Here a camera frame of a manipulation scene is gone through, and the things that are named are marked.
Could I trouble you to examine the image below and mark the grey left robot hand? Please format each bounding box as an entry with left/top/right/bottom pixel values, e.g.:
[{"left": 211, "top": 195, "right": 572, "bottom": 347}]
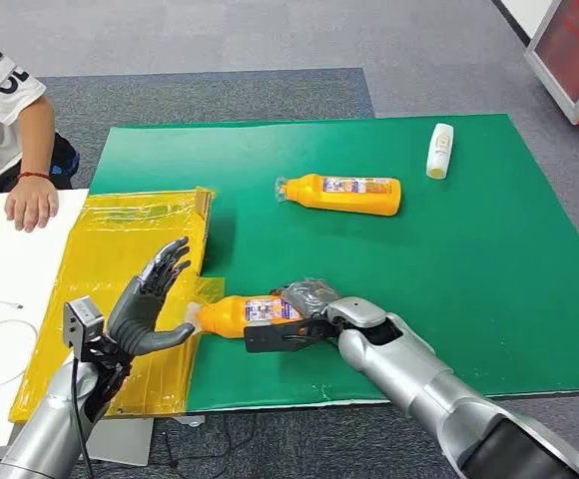
[{"left": 106, "top": 237, "right": 197, "bottom": 358}]

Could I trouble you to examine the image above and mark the person's hand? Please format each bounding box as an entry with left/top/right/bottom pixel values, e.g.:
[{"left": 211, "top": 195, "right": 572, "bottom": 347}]
[{"left": 3, "top": 175, "right": 60, "bottom": 234}]

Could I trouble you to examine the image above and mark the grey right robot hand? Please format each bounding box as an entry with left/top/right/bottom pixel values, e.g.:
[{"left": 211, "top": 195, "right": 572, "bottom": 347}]
[{"left": 269, "top": 277, "right": 343, "bottom": 324}]

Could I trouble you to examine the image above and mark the orange bottle with printed label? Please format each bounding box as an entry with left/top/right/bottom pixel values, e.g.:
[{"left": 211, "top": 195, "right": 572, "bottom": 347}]
[
  {"left": 274, "top": 173, "right": 403, "bottom": 218},
  {"left": 185, "top": 293, "right": 305, "bottom": 340}
]

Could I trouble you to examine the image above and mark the small white bottle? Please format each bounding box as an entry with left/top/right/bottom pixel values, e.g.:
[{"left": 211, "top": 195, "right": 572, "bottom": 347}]
[{"left": 425, "top": 123, "right": 454, "bottom": 181}]

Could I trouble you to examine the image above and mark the white table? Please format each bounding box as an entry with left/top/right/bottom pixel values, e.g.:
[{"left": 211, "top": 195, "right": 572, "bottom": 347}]
[{"left": 0, "top": 188, "right": 90, "bottom": 462}]

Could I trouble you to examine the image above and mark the yellow taped cardboard sheet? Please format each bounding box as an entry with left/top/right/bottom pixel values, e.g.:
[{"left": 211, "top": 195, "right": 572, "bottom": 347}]
[{"left": 8, "top": 187, "right": 225, "bottom": 424}]

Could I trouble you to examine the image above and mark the pale grey board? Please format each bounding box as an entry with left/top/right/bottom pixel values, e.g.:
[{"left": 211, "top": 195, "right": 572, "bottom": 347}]
[{"left": 86, "top": 414, "right": 206, "bottom": 467}]

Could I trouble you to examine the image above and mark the green table mat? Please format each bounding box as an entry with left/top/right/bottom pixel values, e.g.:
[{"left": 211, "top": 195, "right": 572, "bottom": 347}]
[{"left": 89, "top": 113, "right": 579, "bottom": 414}]

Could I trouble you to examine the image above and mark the red and white cabinet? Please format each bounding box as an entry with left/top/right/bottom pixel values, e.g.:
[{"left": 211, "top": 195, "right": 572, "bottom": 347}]
[{"left": 524, "top": 0, "right": 579, "bottom": 126}]

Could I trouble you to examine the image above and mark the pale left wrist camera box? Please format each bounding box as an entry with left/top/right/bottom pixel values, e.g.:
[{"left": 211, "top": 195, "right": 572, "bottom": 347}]
[{"left": 63, "top": 295, "right": 105, "bottom": 361}]

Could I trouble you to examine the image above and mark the white cable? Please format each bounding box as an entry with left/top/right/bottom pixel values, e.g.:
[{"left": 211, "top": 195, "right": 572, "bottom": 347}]
[{"left": 0, "top": 300, "right": 39, "bottom": 396}]

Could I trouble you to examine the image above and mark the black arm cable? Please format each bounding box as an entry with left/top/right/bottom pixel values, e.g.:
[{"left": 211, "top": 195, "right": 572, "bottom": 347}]
[{"left": 71, "top": 356, "right": 96, "bottom": 479}]

